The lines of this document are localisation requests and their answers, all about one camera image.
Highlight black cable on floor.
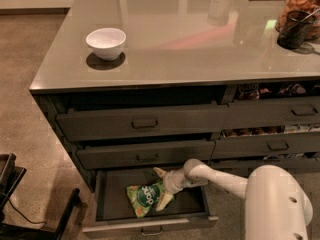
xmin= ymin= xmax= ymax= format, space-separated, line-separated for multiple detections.
xmin=6 ymin=195 xmax=48 ymax=230

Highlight open bottom left drawer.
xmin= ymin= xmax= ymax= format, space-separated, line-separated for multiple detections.
xmin=83 ymin=167 xmax=218 ymax=239

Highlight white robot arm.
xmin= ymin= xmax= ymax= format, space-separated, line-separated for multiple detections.
xmin=155 ymin=159 xmax=313 ymax=240

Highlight dark drawer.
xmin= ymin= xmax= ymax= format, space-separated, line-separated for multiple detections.
xmin=77 ymin=140 xmax=215 ymax=169
xmin=223 ymin=96 xmax=320 ymax=129
xmin=56 ymin=104 xmax=227 ymax=141
xmin=209 ymin=158 xmax=320 ymax=177
xmin=212 ymin=132 xmax=320 ymax=160

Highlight black mesh cup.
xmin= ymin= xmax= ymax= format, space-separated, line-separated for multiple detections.
xmin=277 ymin=10 xmax=316 ymax=50

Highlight green rice chip bag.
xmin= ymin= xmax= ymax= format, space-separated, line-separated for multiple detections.
xmin=126 ymin=181 xmax=165 ymax=218

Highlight white ceramic bowl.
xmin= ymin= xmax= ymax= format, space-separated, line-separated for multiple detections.
xmin=86 ymin=28 xmax=126 ymax=61

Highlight snack bags in top drawer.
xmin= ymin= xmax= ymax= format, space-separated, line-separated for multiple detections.
xmin=236 ymin=81 xmax=320 ymax=100

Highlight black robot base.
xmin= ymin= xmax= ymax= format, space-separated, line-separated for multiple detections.
xmin=0 ymin=152 xmax=81 ymax=240

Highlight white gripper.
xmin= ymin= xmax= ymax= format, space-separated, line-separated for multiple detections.
xmin=153 ymin=167 xmax=200 ymax=211

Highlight glass jar of nuts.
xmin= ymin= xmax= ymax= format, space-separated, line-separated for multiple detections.
xmin=275 ymin=0 xmax=320 ymax=31

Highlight top left dark drawer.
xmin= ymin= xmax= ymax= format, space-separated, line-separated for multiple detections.
xmin=56 ymin=104 xmax=227 ymax=141

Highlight middle right dark drawer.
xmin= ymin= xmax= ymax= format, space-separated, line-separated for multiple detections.
xmin=212 ymin=132 xmax=320 ymax=160

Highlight snacks in middle drawer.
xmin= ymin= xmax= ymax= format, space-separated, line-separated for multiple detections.
xmin=222 ymin=124 xmax=320 ymax=138

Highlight bottom right dark drawer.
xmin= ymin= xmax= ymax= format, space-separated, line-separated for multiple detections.
xmin=209 ymin=158 xmax=320 ymax=177

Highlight top right dark drawer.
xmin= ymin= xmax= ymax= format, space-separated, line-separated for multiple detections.
xmin=223 ymin=96 xmax=320 ymax=129

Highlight dark kitchen island cabinet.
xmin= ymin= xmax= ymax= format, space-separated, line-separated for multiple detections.
xmin=30 ymin=0 xmax=320 ymax=184

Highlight middle left dark drawer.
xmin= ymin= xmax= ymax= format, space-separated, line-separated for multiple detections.
xmin=77 ymin=140 xmax=215 ymax=169

